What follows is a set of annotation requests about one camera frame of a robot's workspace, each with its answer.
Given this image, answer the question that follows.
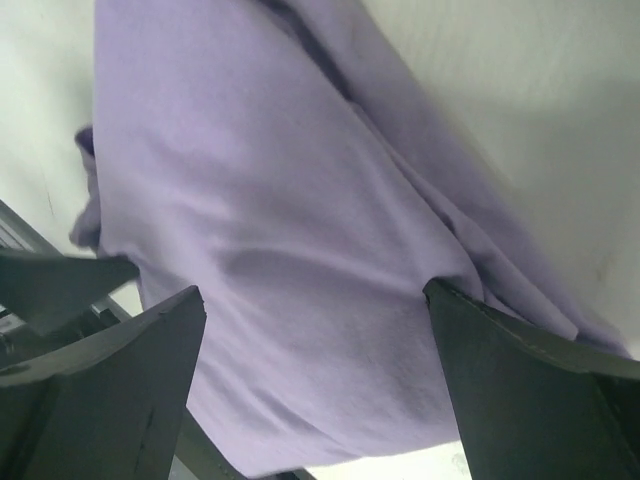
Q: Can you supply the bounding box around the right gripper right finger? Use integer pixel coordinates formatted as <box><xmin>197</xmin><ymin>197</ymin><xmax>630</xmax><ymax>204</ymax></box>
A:
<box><xmin>423</xmin><ymin>279</ymin><xmax>639</xmax><ymax>480</ymax></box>

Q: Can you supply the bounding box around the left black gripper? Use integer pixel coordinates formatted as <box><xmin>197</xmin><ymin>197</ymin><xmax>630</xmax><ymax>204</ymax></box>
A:
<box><xmin>1</xmin><ymin>249</ymin><xmax>139</xmax><ymax>369</ymax></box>

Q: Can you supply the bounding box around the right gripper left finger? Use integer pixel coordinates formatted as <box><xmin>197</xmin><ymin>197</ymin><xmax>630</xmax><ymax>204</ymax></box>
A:
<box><xmin>1</xmin><ymin>287</ymin><xmax>206</xmax><ymax>479</ymax></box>

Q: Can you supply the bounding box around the purple t shirt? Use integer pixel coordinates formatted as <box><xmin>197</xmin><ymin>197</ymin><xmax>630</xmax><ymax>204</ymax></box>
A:
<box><xmin>71</xmin><ymin>1</ymin><xmax>626</xmax><ymax>477</ymax></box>

